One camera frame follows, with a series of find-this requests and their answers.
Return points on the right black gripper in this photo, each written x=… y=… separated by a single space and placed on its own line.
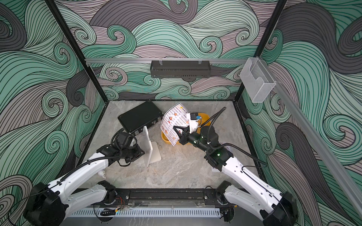
x=185 y=136

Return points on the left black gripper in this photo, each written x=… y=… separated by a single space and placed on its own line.
x=138 y=153

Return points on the dim sum menu sheet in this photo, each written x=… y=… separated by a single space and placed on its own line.
x=176 y=116

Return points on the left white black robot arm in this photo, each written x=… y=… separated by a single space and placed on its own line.
x=49 y=204

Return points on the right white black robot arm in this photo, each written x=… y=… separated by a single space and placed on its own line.
x=270 y=205

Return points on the black hard case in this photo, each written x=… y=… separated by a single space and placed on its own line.
x=146 y=114

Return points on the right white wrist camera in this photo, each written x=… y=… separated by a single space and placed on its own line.
x=193 y=120

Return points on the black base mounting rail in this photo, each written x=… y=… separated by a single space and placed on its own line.
x=198 y=196

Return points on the black wall shelf tray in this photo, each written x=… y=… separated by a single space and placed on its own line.
x=184 y=69

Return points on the aluminium wall rail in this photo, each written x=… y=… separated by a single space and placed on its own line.
x=128 y=60

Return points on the white slotted cable duct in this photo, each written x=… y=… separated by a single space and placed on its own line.
x=152 y=213

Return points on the clear mesh wall pocket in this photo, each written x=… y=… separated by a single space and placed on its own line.
x=257 y=79

